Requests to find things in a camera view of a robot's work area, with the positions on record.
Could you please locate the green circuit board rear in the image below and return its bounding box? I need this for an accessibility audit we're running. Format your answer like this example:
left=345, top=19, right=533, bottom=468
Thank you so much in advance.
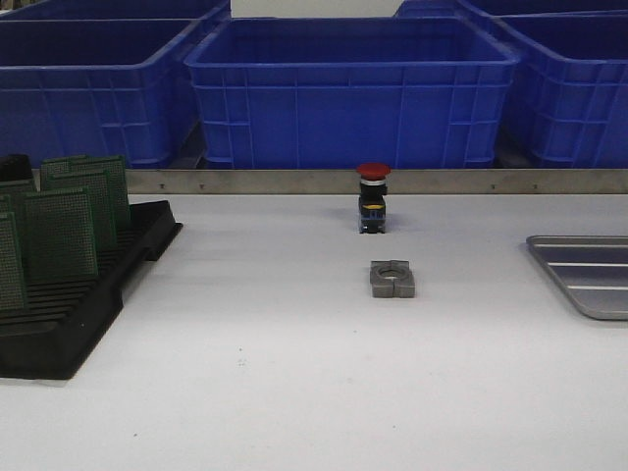
left=40, top=154, right=131, bottom=231

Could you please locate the blue centre plastic crate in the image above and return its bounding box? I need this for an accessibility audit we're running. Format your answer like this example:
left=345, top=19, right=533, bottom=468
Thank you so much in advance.
left=185, top=18, right=518, bottom=170

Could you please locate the blue far-left rear crate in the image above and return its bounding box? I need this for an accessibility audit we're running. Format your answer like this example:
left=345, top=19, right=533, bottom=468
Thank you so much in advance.
left=1, top=0, right=231, bottom=21

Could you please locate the green circuit board middle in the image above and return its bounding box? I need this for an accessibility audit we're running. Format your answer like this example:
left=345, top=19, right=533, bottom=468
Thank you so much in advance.
left=42, top=169, right=118, bottom=250

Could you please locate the metal table edge rail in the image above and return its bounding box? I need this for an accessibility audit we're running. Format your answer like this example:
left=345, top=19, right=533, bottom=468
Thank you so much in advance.
left=127, top=169, right=627, bottom=195

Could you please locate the red emergency stop button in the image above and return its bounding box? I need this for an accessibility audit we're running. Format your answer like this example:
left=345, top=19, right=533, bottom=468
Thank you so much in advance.
left=356, top=163, right=392, bottom=234

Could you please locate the grey metal clamp block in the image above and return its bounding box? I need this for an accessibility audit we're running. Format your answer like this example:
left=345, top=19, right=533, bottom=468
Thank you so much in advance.
left=369, top=260, right=416, bottom=298

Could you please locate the blue far-right rear crate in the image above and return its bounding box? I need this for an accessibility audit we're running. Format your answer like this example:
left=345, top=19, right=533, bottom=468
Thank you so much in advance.
left=394, top=0, right=627, bottom=19

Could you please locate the green perforated circuit board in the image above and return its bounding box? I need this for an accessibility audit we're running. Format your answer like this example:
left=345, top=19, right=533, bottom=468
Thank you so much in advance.
left=1, top=212, right=27, bottom=317

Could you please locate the black slotted board rack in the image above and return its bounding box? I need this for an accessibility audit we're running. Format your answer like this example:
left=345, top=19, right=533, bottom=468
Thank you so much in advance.
left=1, top=154, right=182, bottom=380

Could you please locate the blue right plastic crate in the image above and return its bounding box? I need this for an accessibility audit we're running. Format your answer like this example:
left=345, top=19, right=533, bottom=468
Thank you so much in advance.
left=494, top=15, right=627, bottom=169

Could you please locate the blue left plastic crate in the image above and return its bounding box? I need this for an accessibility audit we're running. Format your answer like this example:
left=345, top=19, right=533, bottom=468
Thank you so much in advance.
left=1, top=19, right=202, bottom=169

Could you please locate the silver metal tray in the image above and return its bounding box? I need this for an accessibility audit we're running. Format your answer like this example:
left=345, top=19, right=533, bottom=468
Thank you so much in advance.
left=526, top=235, right=627, bottom=321

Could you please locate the green circuit board front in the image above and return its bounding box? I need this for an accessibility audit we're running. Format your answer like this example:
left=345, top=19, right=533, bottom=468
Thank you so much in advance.
left=24, top=187, right=99, bottom=283

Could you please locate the green circuit board left-rear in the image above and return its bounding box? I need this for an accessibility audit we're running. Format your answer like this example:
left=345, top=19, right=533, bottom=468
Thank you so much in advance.
left=1, top=179, right=36, bottom=250

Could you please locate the blue plastic crate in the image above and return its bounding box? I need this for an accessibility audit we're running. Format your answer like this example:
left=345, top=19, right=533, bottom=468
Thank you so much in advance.
left=185, top=18, right=518, bottom=170
left=1, top=19, right=202, bottom=169
left=494, top=15, right=627, bottom=169

